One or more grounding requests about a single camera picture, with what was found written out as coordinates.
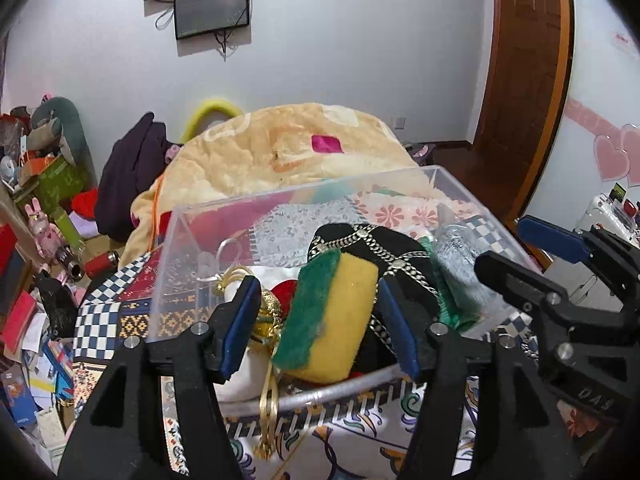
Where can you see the red box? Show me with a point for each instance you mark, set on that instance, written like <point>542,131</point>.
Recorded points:
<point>7,245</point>

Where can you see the white drawstring pouch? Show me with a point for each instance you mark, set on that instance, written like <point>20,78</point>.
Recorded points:
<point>247,382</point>

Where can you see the pink bunny toy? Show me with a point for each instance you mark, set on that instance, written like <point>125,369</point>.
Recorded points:
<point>48,237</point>

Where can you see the small wall monitor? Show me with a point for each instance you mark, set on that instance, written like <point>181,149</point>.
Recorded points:
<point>200,17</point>

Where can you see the black chain-pattern pouch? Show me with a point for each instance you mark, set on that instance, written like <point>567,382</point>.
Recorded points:
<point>395,254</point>

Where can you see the green tube bottle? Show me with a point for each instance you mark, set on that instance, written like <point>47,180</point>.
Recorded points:
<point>68,230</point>

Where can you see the purple bag on floor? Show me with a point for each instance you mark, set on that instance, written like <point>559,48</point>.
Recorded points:
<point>421,152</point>

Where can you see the yellow green sponge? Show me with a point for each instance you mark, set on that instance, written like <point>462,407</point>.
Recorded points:
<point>328,317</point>

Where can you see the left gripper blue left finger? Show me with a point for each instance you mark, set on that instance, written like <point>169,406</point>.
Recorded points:
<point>120,432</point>

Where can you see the yellow fleece blanket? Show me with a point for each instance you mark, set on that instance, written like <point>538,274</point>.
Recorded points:
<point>263,151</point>

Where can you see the grey green plush toy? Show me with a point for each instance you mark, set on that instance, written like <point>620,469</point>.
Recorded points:
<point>59,119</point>

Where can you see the red cylinder can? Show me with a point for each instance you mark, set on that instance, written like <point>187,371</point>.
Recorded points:
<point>108,261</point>

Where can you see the wall power outlet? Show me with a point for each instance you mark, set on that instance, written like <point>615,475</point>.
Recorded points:
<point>399,121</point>

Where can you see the clear plastic storage bin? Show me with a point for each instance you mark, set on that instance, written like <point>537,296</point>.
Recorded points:
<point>455,252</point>

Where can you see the green knitted cloth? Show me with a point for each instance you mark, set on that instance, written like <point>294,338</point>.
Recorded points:
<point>450,313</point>

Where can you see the red book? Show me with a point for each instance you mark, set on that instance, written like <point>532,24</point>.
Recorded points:
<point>18,320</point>

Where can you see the red cushion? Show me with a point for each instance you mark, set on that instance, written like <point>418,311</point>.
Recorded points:
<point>84,203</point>

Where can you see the brown wooden door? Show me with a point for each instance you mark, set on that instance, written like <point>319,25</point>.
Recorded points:
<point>525,49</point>

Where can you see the green cardboard box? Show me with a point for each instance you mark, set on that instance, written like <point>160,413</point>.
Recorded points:
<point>58,181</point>

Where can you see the yellow curved pillow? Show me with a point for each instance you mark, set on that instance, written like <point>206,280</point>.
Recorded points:
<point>209,111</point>

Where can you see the dark purple clothing pile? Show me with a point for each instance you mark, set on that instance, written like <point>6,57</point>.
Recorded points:
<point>136,161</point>

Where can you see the wooden wardrobe with sliding doors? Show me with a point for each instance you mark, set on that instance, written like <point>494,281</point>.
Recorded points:
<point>592,133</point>

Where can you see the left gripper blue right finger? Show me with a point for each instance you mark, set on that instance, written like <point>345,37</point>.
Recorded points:
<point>520,433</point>

